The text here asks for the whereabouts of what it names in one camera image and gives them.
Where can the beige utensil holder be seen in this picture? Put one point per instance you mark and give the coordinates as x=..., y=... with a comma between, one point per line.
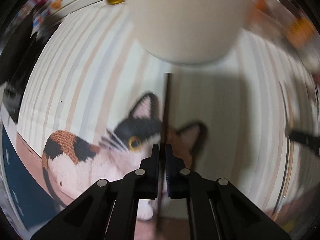
x=188, y=31

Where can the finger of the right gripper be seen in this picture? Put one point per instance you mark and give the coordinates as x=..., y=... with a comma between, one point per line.
x=310, y=141

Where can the soy sauce bottle orange label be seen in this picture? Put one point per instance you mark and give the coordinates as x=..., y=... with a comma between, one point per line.
x=298, y=32

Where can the orange white seasoning bag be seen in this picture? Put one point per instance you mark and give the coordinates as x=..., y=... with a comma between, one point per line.
x=258, y=20

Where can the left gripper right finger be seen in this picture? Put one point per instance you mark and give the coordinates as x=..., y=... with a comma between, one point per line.
x=173, y=174

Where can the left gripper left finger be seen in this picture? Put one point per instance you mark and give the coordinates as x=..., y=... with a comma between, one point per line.
x=148, y=185

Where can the black induction cooktop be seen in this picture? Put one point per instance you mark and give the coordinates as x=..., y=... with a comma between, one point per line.
x=18, y=58

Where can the colourful wall sticker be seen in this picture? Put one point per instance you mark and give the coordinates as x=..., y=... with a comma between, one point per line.
x=40, y=9

